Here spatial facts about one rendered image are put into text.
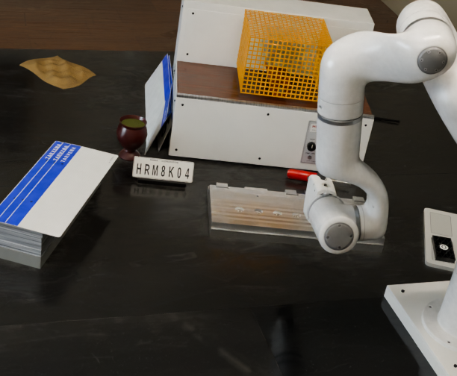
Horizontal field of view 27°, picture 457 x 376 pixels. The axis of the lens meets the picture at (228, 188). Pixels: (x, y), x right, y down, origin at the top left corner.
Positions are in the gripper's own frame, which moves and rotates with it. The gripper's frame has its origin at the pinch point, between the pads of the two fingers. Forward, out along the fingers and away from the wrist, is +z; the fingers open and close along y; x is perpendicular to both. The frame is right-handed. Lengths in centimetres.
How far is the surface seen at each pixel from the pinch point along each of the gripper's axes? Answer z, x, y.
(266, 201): 18.5, -7.4, 11.0
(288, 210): 15.6, -2.0, 11.7
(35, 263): -11, -62, 21
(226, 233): 7.1, -18.1, 16.3
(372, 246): 7.1, 19.1, 16.2
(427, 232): 17.1, 36.0, 14.6
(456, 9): 227, 104, -23
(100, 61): 101, -55, -4
